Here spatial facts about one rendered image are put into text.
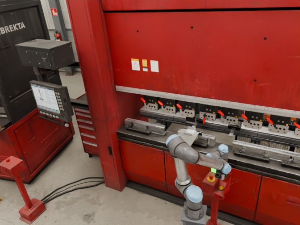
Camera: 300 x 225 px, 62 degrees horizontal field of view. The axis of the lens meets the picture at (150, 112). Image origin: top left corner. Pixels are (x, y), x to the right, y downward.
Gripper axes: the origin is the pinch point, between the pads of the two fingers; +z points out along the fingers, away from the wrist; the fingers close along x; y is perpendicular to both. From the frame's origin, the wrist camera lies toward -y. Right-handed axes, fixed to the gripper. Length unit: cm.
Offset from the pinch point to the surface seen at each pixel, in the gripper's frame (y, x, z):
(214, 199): -2.1, 4.7, 27.3
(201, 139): 33.9, 34.9, -7.1
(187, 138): 20.1, 43.2, -14.5
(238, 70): 44, 6, -82
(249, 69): 45, -2, -83
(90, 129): 21, 200, 28
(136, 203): -14, 99, 83
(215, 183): -1.3, 4.5, 6.4
